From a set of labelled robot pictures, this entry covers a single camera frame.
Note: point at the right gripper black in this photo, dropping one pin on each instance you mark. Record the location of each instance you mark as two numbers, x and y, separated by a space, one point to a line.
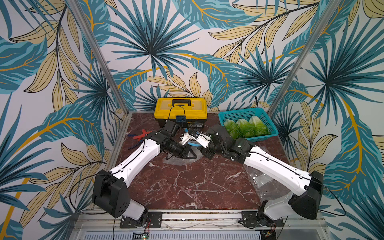
205 150

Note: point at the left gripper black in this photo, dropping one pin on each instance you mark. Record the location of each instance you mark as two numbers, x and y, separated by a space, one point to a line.
184 154

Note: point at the chinese cabbage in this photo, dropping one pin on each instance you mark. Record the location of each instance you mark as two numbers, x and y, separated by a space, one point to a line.
233 129
247 129
260 128

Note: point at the clear zipper bag blue seal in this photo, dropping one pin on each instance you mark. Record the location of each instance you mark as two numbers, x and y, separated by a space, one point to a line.
181 162

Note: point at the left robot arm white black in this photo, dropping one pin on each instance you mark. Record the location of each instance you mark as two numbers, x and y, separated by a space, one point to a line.
111 189

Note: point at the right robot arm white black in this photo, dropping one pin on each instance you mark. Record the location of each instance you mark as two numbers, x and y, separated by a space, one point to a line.
305 189

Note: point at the teal plastic basket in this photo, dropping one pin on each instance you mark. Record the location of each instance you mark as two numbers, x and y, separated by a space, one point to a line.
246 114

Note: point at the yellow black toolbox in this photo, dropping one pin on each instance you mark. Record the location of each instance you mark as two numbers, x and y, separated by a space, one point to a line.
186 112

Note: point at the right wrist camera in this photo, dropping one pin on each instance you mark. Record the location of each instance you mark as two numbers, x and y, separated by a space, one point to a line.
198 133

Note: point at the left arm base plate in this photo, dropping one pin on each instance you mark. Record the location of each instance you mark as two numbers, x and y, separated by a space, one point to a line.
141 220

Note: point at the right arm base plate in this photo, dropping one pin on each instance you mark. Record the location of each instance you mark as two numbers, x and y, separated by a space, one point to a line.
252 220

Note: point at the front aluminium rail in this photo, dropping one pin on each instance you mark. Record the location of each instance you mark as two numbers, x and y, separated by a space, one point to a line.
199 225

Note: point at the left aluminium frame post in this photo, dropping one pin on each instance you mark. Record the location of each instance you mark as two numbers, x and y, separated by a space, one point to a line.
89 35

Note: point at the aluminium frame post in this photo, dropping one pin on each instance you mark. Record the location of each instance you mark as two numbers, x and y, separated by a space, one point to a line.
89 35
318 30

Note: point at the right aluminium frame post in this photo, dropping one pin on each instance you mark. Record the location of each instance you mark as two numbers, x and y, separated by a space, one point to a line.
318 30

